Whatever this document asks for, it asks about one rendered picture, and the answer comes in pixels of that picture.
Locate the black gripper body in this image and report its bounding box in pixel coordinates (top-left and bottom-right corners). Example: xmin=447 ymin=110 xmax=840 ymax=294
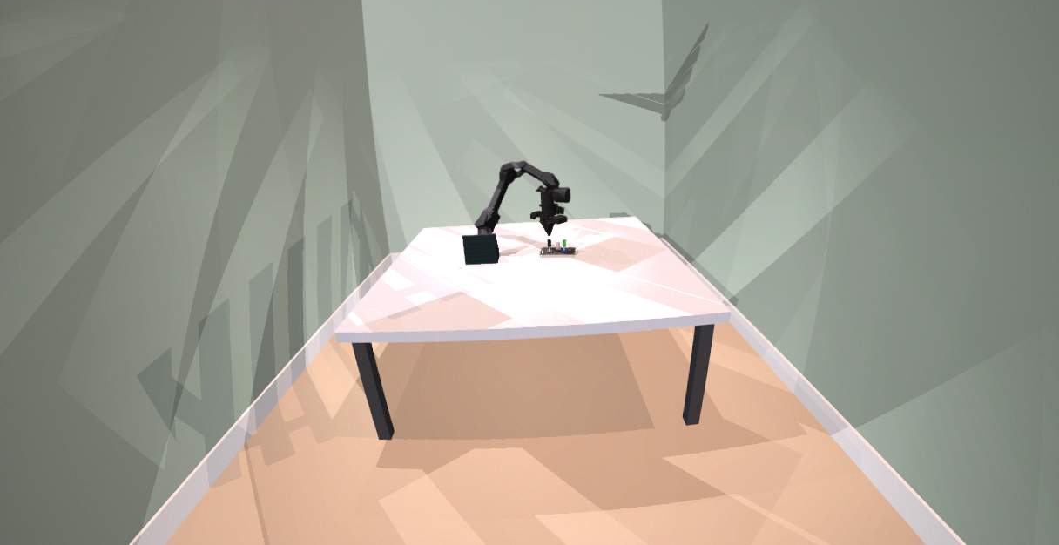
xmin=530 ymin=202 xmax=568 ymax=225

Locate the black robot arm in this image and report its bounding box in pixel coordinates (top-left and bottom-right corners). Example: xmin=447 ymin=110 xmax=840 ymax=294
xmin=474 ymin=160 xmax=571 ymax=234

